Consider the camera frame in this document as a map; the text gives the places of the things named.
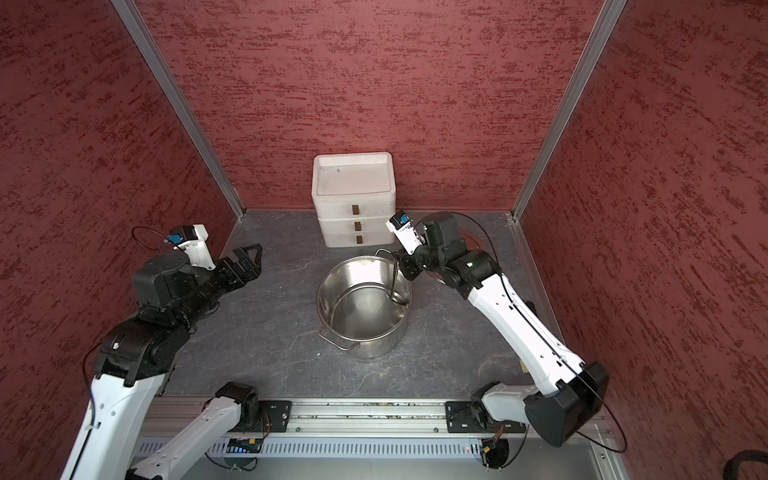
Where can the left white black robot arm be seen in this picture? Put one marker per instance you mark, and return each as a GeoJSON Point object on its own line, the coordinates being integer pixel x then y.
{"type": "Point", "coordinates": [135, 358]}

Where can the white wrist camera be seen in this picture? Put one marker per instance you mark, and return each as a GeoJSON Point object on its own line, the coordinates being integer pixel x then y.
{"type": "Point", "coordinates": [403, 228]}
{"type": "Point", "coordinates": [191, 240]}

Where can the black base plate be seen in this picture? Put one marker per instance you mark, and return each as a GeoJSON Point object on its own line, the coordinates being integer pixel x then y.
{"type": "Point", "coordinates": [276, 415]}
{"type": "Point", "coordinates": [471, 417]}

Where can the right aluminium corner post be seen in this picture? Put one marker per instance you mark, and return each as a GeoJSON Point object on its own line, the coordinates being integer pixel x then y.
{"type": "Point", "coordinates": [601, 32]}

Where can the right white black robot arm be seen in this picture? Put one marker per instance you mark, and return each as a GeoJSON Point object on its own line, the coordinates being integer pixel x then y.
{"type": "Point", "coordinates": [567, 392]}

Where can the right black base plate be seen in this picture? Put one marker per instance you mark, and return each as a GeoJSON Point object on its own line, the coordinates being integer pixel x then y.
{"type": "Point", "coordinates": [471, 417]}

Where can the left aluminium corner post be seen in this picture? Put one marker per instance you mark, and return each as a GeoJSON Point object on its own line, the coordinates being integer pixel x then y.
{"type": "Point", "coordinates": [131, 18]}

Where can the metal ladle spoon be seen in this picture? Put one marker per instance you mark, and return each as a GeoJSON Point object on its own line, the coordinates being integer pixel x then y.
{"type": "Point", "coordinates": [393, 295]}

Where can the aluminium corner post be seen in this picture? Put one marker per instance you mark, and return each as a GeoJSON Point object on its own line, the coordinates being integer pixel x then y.
{"type": "Point", "coordinates": [601, 32]}
{"type": "Point", "coordinates": [131, 18]}

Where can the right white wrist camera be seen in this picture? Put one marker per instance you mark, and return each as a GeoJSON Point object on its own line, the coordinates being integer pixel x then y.
{"type": "Point", "coordinates": [403, 228]}

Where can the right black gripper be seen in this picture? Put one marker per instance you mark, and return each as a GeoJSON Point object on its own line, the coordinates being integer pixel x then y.
{"type": "Point", "coordinates": [412, 270]}

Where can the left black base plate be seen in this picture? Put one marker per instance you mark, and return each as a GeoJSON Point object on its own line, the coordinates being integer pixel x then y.
{"type": "Point", "coordinates": [276, 415]}

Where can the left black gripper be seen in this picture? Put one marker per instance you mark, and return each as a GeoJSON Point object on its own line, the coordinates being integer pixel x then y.
{"type": "Point", "coordinates": [237, 278]}

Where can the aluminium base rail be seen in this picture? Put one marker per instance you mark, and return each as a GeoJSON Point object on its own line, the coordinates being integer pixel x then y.
{"type": "Point", "coordinates": [322, 417]}

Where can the stainless steel pot lid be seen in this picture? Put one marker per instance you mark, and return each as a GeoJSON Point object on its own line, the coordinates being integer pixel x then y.
{"type": "Point", "coordinates": [477, 240]}

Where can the white three-drawer storage box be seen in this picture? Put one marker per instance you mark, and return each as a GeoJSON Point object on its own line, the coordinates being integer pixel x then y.
{"type": "Point", "coordinates": [354, 196]}

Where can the white perforated cable duct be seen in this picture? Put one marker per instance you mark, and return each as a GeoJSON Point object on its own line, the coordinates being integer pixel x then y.
{"type": "Point", "coordinates": [343, 448]}

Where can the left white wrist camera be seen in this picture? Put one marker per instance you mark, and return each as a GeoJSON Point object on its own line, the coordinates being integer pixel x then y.
{"type": "Point", "coordinates": [191, 240]}

